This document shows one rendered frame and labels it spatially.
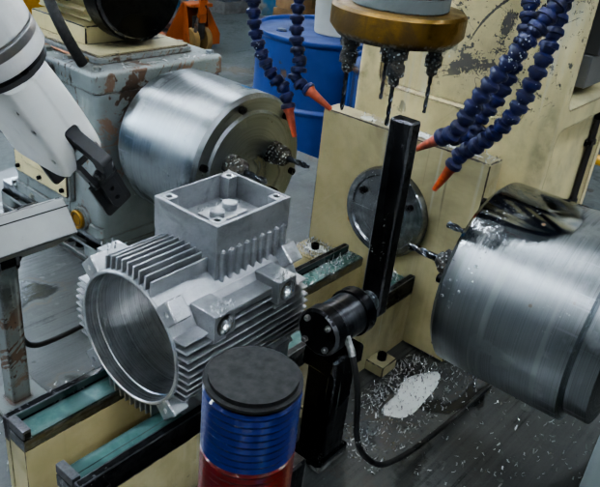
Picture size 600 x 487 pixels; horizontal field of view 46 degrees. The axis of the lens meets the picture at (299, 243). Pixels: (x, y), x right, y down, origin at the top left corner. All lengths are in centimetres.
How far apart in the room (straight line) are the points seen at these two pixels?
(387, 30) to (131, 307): 46
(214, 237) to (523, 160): 56
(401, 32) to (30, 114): 46
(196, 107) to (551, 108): 53
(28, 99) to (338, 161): 64
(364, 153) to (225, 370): 75
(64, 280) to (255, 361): 91
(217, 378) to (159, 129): 75
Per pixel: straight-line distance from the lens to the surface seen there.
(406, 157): 80
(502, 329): 82
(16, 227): 91
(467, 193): 105
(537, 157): 113
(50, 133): 65
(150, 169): 115
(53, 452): 87
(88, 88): 122
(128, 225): 133
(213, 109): 110
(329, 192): 119
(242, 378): 42
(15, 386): 104
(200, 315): 74
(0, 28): 62
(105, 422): 90
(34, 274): 134
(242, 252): 79
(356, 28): 92
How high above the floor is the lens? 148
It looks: 28 degrees down
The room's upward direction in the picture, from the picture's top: 6 degrees clockwise
